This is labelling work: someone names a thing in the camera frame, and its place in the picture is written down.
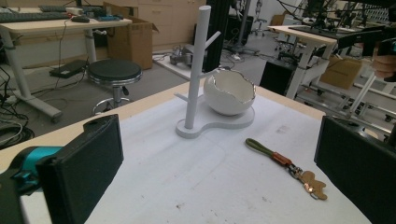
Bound black keyboard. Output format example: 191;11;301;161
0;11;71;24

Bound white tree-shaped hanger stand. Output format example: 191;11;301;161
174;5;256;140

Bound black box under table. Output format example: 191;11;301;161
259;59;297;97

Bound bundle of cables on floor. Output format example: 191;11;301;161
0;66;35;150

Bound small brown cardboard box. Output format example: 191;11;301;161
319;55;364;91

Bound green strap keychain with bear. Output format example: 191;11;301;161
245;137;329;201

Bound white eggshell-shaped bowl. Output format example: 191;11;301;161
203;68;257;117

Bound black metal column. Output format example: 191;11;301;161
202;0;231;73

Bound black round stool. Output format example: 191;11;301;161
86;59;143;117

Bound beige table with white legs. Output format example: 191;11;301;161
266;24;339;100

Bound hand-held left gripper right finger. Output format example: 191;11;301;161
313;115;396;224

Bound black computer mouse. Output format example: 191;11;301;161
70;15;91;24

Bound beige desk with white legs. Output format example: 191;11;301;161
0;17;134;123

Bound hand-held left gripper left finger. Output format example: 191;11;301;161
35;113;124;224

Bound white table mat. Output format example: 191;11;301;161
18;92;373;224

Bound black flat device on floor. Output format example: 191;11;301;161
49;59;89;79

